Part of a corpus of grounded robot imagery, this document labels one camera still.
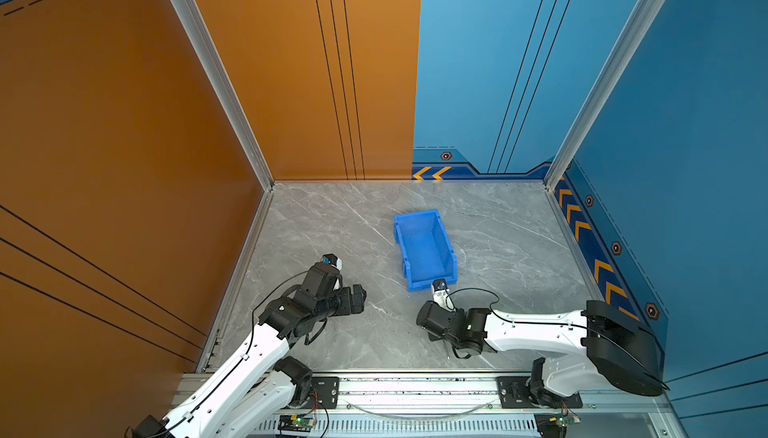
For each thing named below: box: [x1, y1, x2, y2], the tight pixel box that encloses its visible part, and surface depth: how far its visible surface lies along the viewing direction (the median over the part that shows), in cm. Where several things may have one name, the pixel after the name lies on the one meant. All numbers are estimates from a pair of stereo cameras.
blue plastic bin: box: [394, 209, 459, 292], surface depth 103 cm
